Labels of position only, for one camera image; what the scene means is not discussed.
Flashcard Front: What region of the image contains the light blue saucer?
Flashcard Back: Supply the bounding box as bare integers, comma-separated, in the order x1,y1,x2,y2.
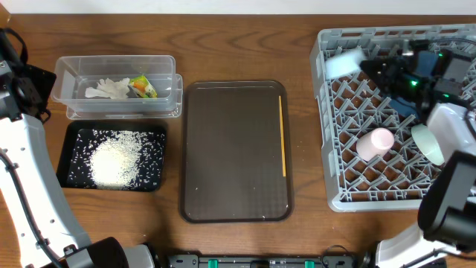
325,48,367,80

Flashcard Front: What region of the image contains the grey plastic dishwasher rack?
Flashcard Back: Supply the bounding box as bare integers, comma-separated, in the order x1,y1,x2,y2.
310,24,475,212

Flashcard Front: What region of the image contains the pink cup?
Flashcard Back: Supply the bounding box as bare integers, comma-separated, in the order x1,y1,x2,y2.
356,128,395,162

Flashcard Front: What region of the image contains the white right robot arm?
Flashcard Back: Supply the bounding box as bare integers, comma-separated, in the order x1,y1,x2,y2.
358,39,475,267

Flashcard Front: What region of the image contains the clear plastic waste bin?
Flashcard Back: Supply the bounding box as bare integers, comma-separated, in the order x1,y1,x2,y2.
51,55,183,120

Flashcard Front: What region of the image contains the white tissue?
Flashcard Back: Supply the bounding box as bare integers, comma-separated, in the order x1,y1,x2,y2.
85,78,130,99

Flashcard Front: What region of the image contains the yellow green snack wrapper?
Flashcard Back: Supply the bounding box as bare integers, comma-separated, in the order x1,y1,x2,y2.
129,75,158,98

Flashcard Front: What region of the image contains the brown plastic serving tray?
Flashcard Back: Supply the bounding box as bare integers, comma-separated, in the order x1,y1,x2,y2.
179,80,293,223

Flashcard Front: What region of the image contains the white rice pile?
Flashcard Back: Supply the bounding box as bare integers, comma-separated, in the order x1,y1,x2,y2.
65,129,166,192

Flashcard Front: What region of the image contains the black rectangular tray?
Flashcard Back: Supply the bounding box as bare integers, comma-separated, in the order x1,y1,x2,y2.
57,121,167,188

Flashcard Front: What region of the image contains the dark blue plate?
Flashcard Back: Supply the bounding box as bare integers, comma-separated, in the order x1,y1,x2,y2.
390,51,437,119

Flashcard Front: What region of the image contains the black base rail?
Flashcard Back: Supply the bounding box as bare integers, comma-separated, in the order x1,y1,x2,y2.
166,254,364,268

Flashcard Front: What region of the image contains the mint green bowl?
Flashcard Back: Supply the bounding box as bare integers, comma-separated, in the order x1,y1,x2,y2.
411,124,445,165

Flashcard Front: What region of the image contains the wooden chopstick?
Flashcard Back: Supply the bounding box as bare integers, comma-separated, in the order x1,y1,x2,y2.
278,95,286,177

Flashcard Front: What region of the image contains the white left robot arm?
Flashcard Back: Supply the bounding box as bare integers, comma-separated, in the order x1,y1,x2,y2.
1,28,160,268

